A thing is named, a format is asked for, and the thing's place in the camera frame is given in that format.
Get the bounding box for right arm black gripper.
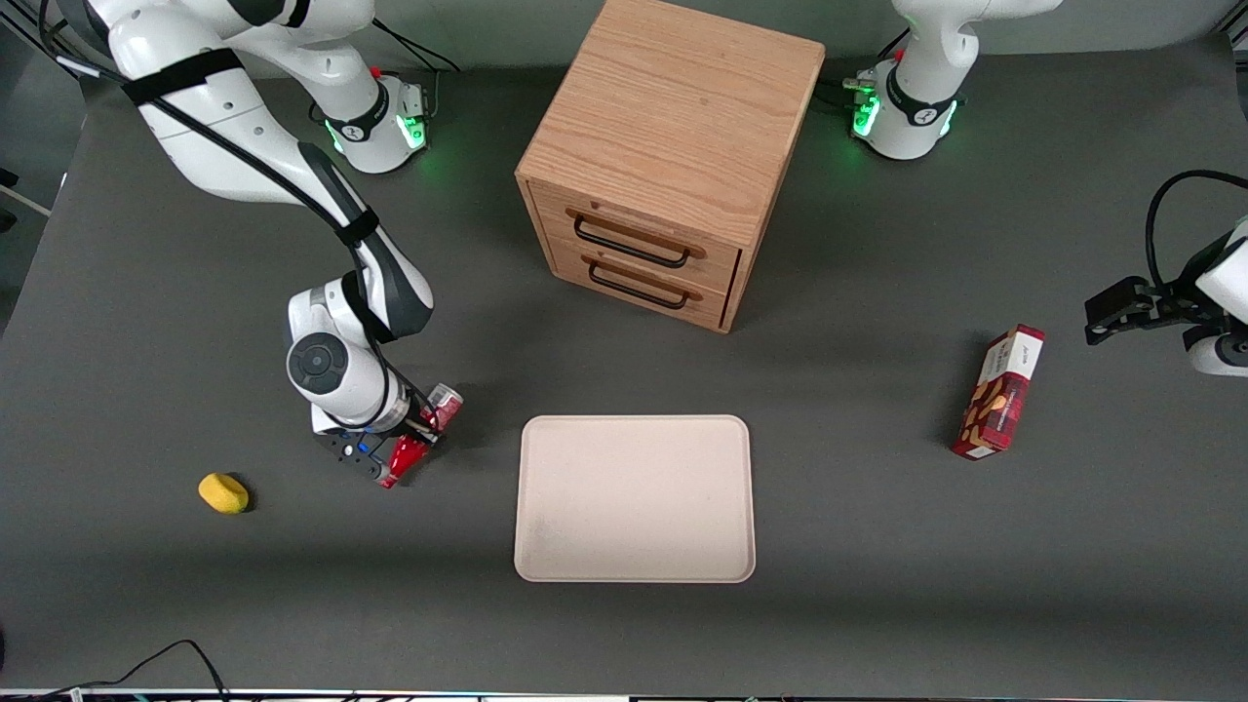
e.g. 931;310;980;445
312;412;445;484

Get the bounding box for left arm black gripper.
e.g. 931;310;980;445
1084;255;1231;346

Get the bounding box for beige rectangular tray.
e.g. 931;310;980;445
514;414;758;585

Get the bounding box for red plaid shortbread box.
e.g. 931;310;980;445
952;324;1047;461

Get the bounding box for yellow sponge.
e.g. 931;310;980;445
198;473;251;515

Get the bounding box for wooden two-drawer cabinet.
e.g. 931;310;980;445
515;0;828;335

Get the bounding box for black looped cable on left arm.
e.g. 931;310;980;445
1145;170;1248;290

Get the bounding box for wooden drawer black handle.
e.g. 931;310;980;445
531;180;744;295
549;239;734;330

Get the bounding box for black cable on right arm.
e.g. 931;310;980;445
39;0;440;430

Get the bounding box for thin black cable on table edge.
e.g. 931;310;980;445
0;639;231;702

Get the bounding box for black cables behind right arm base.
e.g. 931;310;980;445
370;17;461;75

